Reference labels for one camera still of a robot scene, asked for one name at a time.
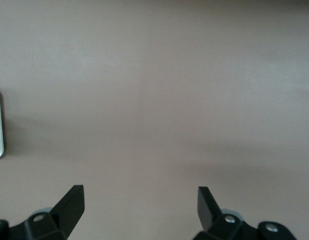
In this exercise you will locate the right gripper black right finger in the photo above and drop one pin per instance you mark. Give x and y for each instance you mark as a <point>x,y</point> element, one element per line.
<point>209,215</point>

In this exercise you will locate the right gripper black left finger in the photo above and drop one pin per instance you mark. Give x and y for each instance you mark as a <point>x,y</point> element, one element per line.
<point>64,212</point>

